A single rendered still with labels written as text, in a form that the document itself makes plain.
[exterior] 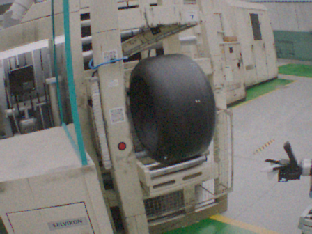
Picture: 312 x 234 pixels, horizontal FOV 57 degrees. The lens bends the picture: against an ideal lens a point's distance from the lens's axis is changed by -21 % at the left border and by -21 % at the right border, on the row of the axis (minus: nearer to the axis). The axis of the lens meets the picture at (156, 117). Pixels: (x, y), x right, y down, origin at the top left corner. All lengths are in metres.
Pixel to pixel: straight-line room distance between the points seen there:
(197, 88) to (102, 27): 0.56
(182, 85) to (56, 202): 0.91
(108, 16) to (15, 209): 1.09
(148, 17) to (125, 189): 0.99
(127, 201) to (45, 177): 0.97
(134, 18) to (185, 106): 0.65
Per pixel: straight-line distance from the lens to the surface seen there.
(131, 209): 1.95
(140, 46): 2.17
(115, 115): 1.75
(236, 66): 6.74
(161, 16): 2.08
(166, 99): 1.64
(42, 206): 1.07
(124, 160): 1.82
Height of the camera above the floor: 1.63
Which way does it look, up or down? 15 degrees down
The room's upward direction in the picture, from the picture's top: 7 degrees counter-clockwise
